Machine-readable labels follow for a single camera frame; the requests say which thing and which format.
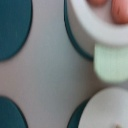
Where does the pink toy pot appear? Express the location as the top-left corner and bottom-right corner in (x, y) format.
(66, 0), (128, 83)

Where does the pink pot lid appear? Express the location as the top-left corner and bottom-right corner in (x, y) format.
(78, 87), (128, 128)

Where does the pink toy stove board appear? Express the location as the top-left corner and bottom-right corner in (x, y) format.
(0, 0), (128, 128)

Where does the black burner back left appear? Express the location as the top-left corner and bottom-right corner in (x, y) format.
(67, 99), (88, 128)

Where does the black burner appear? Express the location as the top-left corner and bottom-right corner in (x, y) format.
(0, 0), (33, 61)
(67, 99), (88, 128)
(0, 97), (28, 128)

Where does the black burner front right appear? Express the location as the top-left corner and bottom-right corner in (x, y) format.
(0, 0), (33, 61)

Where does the red toy strawberry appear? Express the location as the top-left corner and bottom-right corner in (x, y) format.
(111, 0), (128, 24)
(88, 0), (107, 6)

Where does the black burner back right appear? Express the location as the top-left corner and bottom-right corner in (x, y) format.
(0, 97), (28, 128)

